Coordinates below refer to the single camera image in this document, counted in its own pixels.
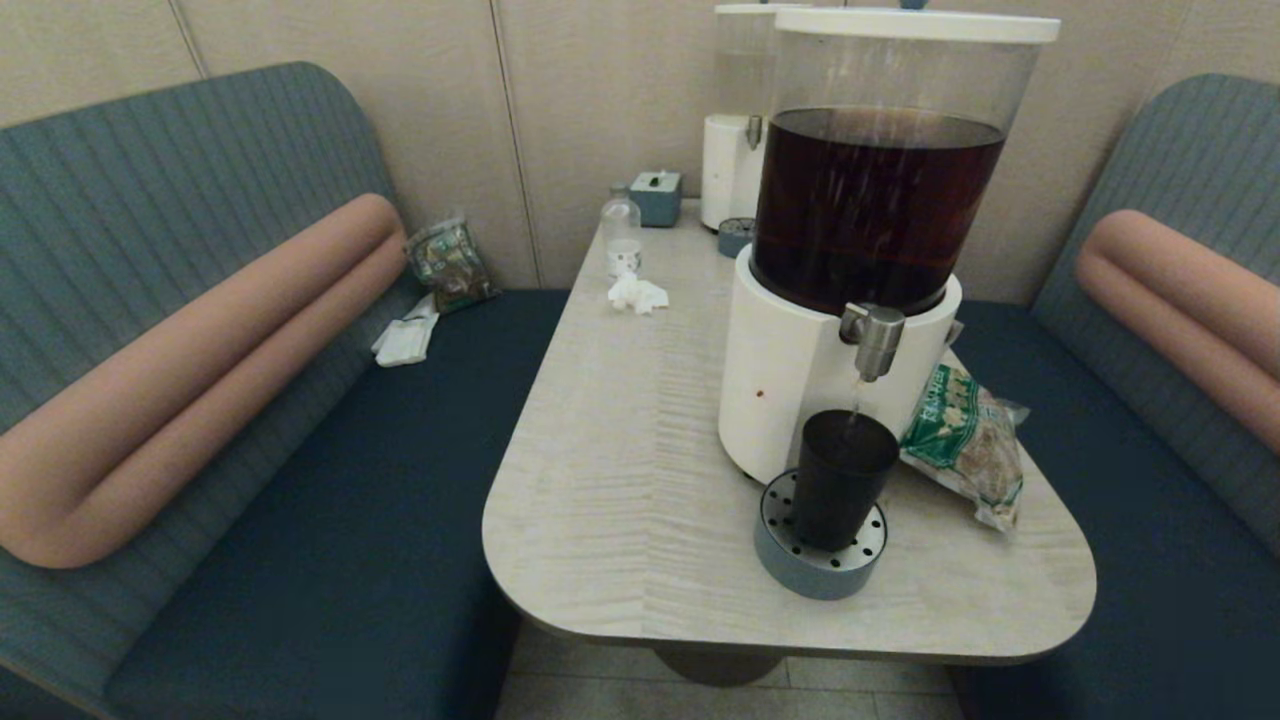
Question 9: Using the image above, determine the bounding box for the large dark tea dispenser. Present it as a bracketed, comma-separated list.
[717, 5, 1063, 491]

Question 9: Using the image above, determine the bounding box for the black plastic cup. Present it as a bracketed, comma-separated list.
[793, 410, 901, 553]

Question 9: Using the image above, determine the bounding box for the clear plastic bottle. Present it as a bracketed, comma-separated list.
[601, 186, 643, 278]

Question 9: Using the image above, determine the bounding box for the transparent snack bag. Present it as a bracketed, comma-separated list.
[404, 216, 501, 314]

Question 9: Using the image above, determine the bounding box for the green printed snack bag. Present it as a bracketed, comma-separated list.
[896, 345, 1031, 533]

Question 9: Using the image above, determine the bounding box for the white folded napkin pack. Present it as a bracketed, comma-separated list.
[370, 293, 441, 368]

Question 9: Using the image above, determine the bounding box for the dark round table pedestal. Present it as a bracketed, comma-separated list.
[652, 645, 789, 688]

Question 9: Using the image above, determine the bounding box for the pink bolster back cushion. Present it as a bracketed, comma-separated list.
[1075, 208, 1280, 456]
[0, 192, 408, 571]

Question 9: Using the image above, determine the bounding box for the large round perforated drip tray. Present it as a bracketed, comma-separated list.
[753, 470, 889, 602]

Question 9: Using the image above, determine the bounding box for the blue-grey tissue box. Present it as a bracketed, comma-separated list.
[628, 169, 683, 228]

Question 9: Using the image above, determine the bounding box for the crumpled white tissue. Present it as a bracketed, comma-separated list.
[606, 272, 669, 316]

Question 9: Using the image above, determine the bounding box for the blue-grey upholstered booth bench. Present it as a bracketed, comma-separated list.
[0, 60, 571, 720]
[945, 72, 1280, 720]

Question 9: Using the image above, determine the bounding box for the clear empty beverage dispenser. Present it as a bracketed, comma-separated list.
[699, 2, 796, 231]

